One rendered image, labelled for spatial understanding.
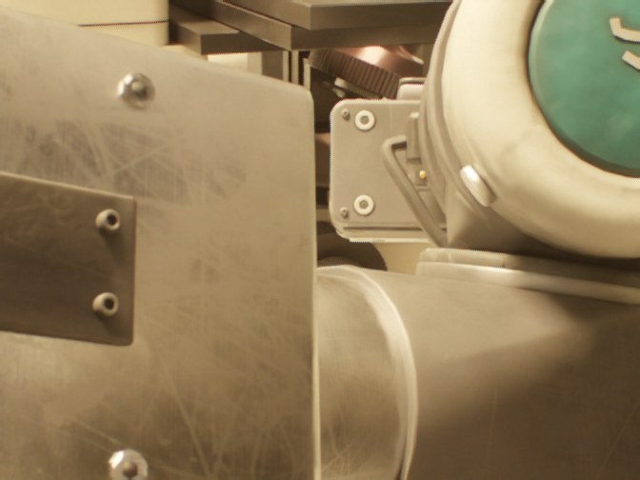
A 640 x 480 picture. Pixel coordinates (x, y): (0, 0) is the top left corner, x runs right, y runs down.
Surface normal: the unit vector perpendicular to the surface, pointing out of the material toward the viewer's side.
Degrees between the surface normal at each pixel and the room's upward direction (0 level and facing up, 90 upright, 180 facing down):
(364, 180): 70
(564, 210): 95
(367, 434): 79
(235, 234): 62
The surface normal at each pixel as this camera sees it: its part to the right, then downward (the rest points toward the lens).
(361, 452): 0.56, 0.04
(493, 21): -0.18, -0.11
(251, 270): 0.57, -0.25
